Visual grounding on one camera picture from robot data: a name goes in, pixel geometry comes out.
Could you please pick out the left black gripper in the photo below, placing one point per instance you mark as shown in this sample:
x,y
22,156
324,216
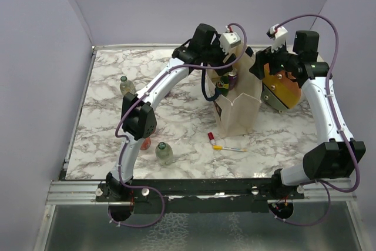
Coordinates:
x,y
216,43

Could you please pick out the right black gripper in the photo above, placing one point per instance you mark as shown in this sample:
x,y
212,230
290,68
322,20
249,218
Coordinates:
x,y
264,57

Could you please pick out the purple soda can front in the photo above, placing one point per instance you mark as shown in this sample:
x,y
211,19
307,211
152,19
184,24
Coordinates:
x,y
232,79

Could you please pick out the green glass bottle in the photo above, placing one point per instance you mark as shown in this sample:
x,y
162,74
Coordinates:
x,y
223,85

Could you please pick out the beige canvas bag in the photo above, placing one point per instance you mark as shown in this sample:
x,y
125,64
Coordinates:
x,y
236,113

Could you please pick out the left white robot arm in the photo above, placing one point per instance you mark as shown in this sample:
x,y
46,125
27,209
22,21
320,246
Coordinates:
x,y
138,120

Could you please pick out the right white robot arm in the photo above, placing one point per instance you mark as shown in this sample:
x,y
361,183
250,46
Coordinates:
x,y
337,154

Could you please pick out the cream cylinder orange yellow face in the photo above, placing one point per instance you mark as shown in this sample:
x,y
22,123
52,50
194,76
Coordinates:
x,y
287,92

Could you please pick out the red capped small tube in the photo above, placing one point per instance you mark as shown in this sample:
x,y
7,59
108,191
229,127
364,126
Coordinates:
x,y
211,139

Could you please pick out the clear bottle rear left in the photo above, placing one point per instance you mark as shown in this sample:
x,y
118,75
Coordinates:
x,y
126,86

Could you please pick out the clear bottle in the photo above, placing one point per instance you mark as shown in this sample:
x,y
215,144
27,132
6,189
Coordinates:
x,y
164,153
126,86

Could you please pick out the yellow white pen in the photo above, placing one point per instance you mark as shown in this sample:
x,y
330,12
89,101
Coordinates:
x,y
215,147

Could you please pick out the red soda can front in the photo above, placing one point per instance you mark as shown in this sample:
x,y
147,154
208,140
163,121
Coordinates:
x,y
146,144

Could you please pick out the clear bottle front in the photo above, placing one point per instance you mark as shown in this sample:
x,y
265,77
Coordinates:
x,y
164,153

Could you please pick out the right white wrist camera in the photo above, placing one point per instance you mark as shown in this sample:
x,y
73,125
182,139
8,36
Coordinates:
x,y
279,35

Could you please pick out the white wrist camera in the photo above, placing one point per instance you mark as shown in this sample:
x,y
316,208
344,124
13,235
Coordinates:
x,y
228,41
279,35

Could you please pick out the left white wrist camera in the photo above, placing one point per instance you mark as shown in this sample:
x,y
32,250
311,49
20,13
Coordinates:
x,y
228,41

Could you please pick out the aluminium frame rail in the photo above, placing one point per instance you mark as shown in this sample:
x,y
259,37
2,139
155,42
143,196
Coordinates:
x,y
84,193

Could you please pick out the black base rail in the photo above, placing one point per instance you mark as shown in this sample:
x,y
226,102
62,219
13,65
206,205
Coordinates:
x,y
195,195

